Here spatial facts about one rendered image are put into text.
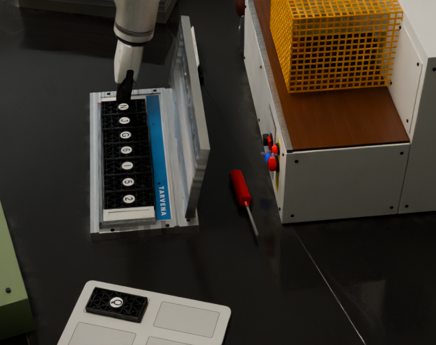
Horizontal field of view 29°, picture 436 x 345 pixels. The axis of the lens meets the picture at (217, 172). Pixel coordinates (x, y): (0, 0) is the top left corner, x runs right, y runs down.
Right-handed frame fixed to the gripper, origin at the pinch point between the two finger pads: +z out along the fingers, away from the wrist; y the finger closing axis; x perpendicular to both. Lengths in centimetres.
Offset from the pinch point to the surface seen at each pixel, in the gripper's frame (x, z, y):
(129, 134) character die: 0.8, 1.3, 13.0
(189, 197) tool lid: 10.1, -7.1, 40.0
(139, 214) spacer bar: 2.0, 1.2, 37.0
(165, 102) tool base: 9.5, 0.6, 1.5
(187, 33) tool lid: 10.9, -18.9, 2.8
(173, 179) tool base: 9.3, 0.5, 26.9
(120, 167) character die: -1.1, 1.7, 23.2
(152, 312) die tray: 4, 3, 59
